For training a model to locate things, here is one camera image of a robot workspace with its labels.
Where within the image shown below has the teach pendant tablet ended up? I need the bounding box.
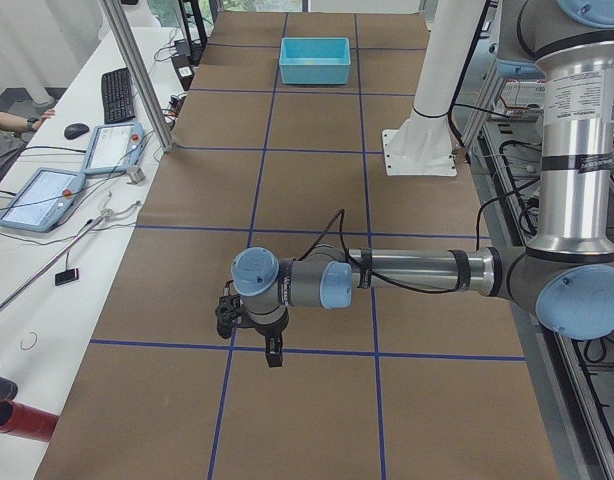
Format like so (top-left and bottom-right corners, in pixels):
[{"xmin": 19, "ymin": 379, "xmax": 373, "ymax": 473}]
[
  {"xmin": 0, "ymin": 167, "xmax": 86, "ymax": 232},
  {"xmin": 82, "ymin": 122, "xmax": 146, "ymax": 176}
]

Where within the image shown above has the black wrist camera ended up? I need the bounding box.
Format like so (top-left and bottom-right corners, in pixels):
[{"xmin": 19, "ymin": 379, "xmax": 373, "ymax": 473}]
[{"xmin": 215, "ymin": 294, "xmax": 247, "ymax": 339}]

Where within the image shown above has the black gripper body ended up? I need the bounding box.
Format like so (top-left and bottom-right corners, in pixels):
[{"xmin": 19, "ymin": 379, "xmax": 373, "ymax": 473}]
[{"xmin": 245, "ymin": 306, "xmax": 289, "ymax": 345}]

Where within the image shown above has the light blue plastic bin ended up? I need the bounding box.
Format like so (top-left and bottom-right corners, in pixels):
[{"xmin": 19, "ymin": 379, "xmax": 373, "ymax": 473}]
[{"xmin": 279, "ymin": 37, "xmax": 351, "ymax": 85}]

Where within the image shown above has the red cylinder tube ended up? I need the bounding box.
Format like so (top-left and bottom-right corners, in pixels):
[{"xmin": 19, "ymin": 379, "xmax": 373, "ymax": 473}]
[{"xmin": 0, "ymin": 400, "xmax": 59, "ymax": 442}]

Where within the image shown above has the aluminium camera mast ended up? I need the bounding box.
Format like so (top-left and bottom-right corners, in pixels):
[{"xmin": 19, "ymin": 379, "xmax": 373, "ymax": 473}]
[{"xmin": 100, "ymin": 0, "xmax": 173, "ymax": 153}]

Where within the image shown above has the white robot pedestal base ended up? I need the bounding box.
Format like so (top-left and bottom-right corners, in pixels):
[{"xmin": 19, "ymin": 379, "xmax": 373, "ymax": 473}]
[{"xmin": 382, "ymin": 0, "xmax": 487, "ymax": 177}]

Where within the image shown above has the person forearm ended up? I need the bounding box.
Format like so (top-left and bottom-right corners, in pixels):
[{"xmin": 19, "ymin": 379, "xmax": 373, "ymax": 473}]
[{"xmin": 0, "ymin": 109, "xmax": 55, "ymax": 133}]

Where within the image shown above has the black keyboard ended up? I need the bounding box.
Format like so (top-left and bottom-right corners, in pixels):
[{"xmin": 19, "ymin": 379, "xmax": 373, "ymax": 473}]
[{"xmin": 101, "ymin": 68, "xmax": 135, "ymax": 124}]

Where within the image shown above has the thin metal rod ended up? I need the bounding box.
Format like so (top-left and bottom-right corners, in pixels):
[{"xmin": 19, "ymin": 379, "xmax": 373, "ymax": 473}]
[{"xmin": 0, "ymin": 214, "xmax": 107, "ymax": 313}]

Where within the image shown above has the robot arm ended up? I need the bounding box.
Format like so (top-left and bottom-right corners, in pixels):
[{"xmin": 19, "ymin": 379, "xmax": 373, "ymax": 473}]
[{"xmin": 216, "ymin": 1, "xmax": 614, "ymax": 367}]

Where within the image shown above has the near teach pendant tablet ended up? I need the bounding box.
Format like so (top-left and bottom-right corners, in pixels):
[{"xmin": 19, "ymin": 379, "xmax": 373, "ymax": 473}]
[{"xmin": 0, "ymin": 167, "xmax": 86, "ymax": 232}]

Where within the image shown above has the small black sensor box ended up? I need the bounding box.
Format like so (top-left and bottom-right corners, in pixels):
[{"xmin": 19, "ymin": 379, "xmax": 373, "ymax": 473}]
[{"xmin": 54, "ymin": 268, "xmax": 80, "ymax": 286}]

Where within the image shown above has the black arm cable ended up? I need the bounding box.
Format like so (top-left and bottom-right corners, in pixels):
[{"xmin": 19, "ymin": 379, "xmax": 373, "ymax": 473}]
[{"xmin": 296, "ymin": 207, "xmax": 493, "ymax": 294}]

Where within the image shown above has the black computer mouse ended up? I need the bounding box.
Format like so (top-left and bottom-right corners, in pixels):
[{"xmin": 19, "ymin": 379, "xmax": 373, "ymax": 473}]
[{"xmin": 63, "ymin": 123, "xmax": 90, "ymax": 140}]

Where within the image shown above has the far teach pendant tablet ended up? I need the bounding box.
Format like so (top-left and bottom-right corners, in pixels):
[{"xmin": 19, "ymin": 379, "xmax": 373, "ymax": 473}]
[{"xmin": 82, "ymin": 122, "xmax": 146, "ymax": 176}]

